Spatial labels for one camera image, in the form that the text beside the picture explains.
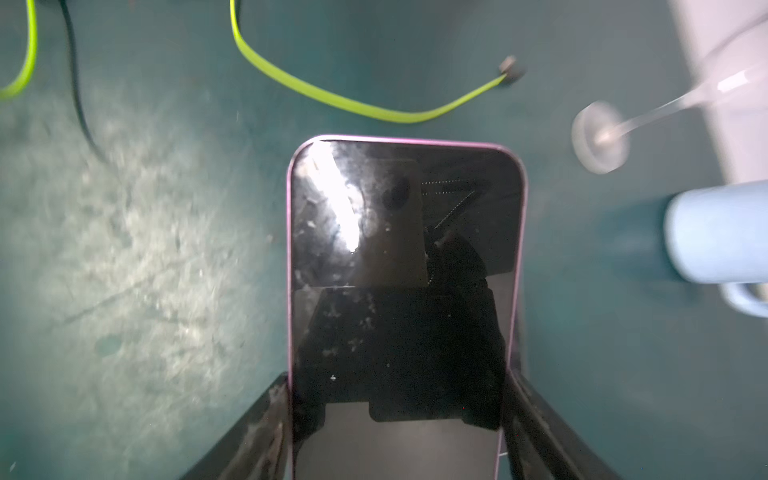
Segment clear wine glass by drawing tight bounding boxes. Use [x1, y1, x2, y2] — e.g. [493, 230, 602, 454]
[571, 13, 767, 174]

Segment green table mat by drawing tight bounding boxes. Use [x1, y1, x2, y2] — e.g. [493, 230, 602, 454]
[1, 1, 767, 479]

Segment light blue ceramic mug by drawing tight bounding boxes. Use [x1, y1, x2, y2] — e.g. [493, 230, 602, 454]
[664, 180, 767, 319]

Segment green wired earphones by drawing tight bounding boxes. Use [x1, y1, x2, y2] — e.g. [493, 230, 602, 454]
[229, 0, 525, 125]
[1, 0, 38, 101]

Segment purple-edged black smartphone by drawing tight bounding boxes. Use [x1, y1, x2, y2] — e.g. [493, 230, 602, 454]
[287, 135, 527, 479]

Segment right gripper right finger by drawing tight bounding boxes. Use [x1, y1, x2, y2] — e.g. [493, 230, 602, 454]
[502, 368, 619, 479]

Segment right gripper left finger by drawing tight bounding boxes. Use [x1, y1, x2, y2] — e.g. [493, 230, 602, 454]
[183, 372, 291, 480]

